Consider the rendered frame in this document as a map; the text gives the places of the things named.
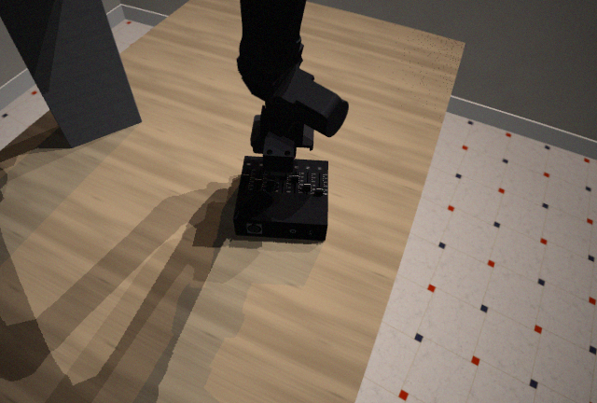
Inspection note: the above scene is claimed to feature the black lighting desk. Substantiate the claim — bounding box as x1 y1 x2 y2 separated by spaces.
233 156 328 241

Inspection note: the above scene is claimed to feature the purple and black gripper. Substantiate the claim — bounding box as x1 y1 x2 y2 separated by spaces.
250 106 314 158

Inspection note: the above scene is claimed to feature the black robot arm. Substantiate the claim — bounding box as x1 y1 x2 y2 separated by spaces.
236 0 349 176

